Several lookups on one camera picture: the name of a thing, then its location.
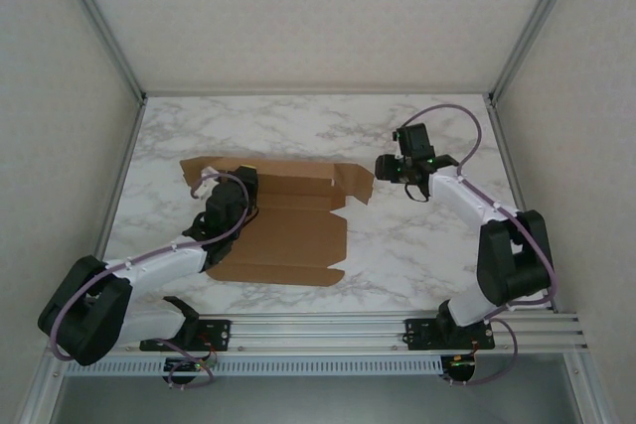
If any brown cardboard box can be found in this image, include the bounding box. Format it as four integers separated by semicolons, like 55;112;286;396
178;156;375;287

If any left controller board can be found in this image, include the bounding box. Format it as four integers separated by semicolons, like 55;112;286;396
163;356;204;376

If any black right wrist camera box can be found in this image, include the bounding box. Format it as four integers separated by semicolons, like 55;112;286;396
394;121;437;160

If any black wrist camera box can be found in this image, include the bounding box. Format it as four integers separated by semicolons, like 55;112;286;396
394;121;437;160
205;180;240;219

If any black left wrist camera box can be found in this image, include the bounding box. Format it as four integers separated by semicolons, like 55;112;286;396
205;180;240;219

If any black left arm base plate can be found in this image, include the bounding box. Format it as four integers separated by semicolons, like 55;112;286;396
140;317;234;352

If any aluminium right side rail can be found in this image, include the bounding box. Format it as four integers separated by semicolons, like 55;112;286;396
485;95;556;312

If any aluminium left side rail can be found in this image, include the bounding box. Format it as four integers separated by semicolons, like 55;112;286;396
74;95;148;317

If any aluminium mounting rail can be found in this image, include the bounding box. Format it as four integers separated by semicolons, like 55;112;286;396
49;313;590;356

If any grey slotted cable duct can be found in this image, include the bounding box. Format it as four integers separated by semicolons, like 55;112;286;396
64;356;443;376

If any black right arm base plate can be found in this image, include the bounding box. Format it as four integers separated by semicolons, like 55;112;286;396
404;317;497;351

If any aluminium right corner post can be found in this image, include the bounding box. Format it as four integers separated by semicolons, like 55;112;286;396
488;0;587;108

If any aluminium corner post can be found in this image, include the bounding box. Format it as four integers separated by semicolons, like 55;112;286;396
488;0;587;108
54;0;148;103

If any aluminium left corner post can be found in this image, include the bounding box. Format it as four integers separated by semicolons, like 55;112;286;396
54;0;148;103

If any aluminium frame leg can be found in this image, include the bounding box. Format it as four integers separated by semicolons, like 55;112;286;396
14;354;69;424
558;352;615;424

